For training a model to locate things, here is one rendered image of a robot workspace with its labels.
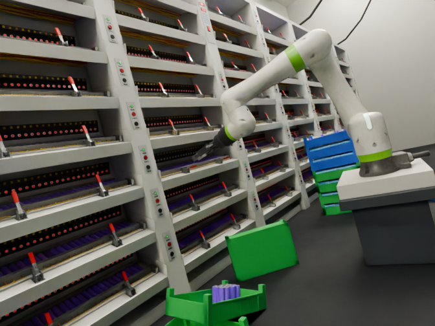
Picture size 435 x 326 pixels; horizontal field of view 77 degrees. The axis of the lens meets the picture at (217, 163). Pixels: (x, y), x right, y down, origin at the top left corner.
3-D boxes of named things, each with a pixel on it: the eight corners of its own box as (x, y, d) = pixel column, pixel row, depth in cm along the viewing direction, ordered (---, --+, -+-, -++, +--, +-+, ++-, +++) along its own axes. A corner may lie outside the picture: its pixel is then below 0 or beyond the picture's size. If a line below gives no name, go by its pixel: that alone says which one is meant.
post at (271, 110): (310, 206, 228) (254, 1, 227) (305, 209, 221) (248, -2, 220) (289, 208, 241) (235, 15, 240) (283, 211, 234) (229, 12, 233)
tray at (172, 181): (239, 166, 168) (238, 151, 166) (162, 191, 122) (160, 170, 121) (213, 163, 181) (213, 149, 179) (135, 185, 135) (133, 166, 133)
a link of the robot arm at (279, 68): (294, 70, 114) (298, 76, 124) (281, 47, 115) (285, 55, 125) (223, 116, 127) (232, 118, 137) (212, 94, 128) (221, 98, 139)
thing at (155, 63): (214, 75, 168) (213, 51, 166) (127, 66, 122) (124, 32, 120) (190, 78, 181) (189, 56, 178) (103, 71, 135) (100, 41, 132)
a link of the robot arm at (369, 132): (388, 152, 119) (376, 109, 118) (397, 155, 104) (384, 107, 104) (355, 159, 124) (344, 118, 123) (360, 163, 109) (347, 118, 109)
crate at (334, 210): (373, 202, 191) (370, 191, 191) (372, 210, 174) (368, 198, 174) (329, 207, 208) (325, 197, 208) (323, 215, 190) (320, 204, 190)
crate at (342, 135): (355, 135, 191) (352, 124, 191) (352, 137, 174) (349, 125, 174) (312, 146, 207) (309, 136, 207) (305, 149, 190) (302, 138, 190)
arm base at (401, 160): (424, 158, 114) (421, 144, 114) (440, 162, 100) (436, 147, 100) (356, 173, 123) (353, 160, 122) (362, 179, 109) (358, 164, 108)
